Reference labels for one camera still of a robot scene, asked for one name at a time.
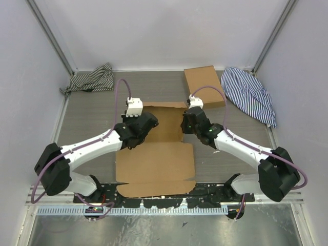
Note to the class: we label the perforated cable duct strip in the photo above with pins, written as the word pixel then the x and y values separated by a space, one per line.
pixel 82 210

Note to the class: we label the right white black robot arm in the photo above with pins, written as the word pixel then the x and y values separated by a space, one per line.
pixel 275 175

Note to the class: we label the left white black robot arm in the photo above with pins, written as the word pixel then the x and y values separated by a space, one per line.
pixel 55 168

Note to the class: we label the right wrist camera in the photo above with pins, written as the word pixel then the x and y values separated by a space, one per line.
pixel 194 102

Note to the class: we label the folded brown cardboard box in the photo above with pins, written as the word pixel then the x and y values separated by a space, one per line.
pixel 205 76

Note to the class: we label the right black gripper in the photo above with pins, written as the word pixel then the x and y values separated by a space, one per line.
pixel 185 129

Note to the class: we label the blue white striped cloth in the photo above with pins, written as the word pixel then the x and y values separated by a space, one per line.
pixel 248 94

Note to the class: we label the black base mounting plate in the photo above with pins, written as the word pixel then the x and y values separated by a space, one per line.
pixel 203 195

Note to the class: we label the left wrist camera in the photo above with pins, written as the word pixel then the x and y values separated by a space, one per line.
pixel 134 107

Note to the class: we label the grey striped cloth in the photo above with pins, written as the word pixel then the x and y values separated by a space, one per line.
pixel 98 80

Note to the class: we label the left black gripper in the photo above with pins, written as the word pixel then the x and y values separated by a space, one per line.
pixel 126 119

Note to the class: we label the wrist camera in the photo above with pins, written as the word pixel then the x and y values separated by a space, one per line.
pixel 134 107
pixel 194 102

